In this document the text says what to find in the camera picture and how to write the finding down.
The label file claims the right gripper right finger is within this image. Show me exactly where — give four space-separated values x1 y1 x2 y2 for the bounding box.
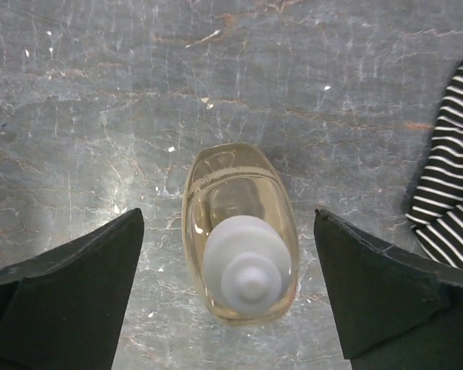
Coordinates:
314 210 463 370

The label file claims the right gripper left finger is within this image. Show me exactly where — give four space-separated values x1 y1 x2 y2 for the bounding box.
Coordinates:
0 208 144 370

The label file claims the striped shirt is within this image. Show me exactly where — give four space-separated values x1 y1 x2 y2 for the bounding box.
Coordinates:
406 60 463 269

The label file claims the clear bottle white cap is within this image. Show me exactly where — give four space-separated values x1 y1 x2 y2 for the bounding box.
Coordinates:
181 143 299 325

